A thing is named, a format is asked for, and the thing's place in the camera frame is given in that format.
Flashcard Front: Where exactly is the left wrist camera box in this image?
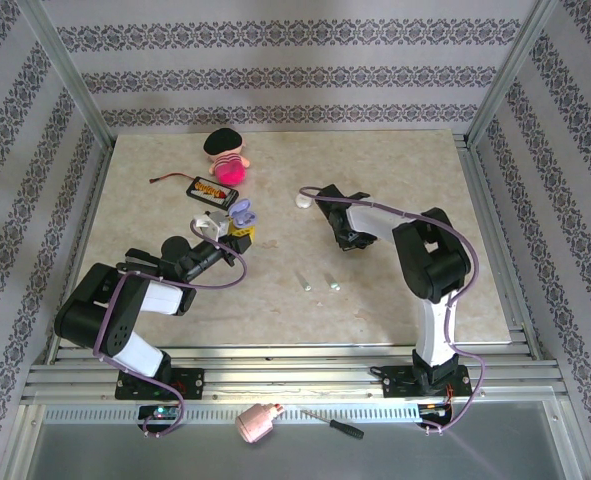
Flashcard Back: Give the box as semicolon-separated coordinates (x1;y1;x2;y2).
193;209;231;240

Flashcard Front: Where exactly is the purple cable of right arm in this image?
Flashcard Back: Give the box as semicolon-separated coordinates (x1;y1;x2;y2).
298;185;487;436

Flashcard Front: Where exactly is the plush doll with black hair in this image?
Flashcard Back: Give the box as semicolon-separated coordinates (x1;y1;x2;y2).
203;127;252;185

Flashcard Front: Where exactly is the black-handled screwdriver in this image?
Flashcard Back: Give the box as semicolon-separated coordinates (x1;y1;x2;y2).
300;407;365;441

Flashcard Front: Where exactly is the purple earbud charging case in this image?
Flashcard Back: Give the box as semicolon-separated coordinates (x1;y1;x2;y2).
228;198;259;226

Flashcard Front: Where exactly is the aluminium rail base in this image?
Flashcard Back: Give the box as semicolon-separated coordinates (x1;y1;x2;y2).
22;344;566;406

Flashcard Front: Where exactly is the aluminium side rail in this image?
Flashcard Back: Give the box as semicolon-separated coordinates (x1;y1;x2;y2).
454;132;544;361
44;144;114;366

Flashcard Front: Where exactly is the slotted grey cable duct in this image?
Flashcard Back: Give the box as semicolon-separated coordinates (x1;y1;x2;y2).
42;403;422;425

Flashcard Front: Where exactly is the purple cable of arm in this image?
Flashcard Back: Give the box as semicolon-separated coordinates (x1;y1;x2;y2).
298;185;487;436
93;219;250;440

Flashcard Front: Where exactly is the grey metal shelf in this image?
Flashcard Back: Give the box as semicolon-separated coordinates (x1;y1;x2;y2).
12;402;584;480

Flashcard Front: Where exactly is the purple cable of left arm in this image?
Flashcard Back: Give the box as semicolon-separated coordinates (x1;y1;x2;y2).
93;219;250;440

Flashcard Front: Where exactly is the red battery wire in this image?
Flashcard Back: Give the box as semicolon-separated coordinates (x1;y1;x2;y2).
148;172;199;184

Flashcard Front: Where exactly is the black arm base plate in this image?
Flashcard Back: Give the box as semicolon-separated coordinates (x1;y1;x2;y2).
382;364;472;400
114;367;206;401

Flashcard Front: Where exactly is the aluminium frame post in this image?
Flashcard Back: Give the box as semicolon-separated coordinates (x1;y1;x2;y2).
22;0;114;151
467;0;559;146

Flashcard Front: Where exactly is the pink bottle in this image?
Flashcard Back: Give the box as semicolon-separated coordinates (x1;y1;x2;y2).
234;402;285;445

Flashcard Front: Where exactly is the black battery pack, orange print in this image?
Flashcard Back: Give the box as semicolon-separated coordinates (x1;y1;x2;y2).
185;175;241;211

